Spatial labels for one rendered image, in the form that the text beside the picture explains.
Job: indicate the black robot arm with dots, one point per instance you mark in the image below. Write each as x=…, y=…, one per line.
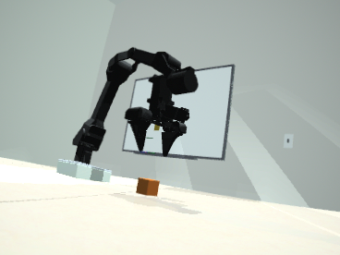
x=173, y=81

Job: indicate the orange block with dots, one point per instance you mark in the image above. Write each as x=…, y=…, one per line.
x=147, y=186

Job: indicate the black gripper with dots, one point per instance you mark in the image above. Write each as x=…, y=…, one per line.
x=141, y=118

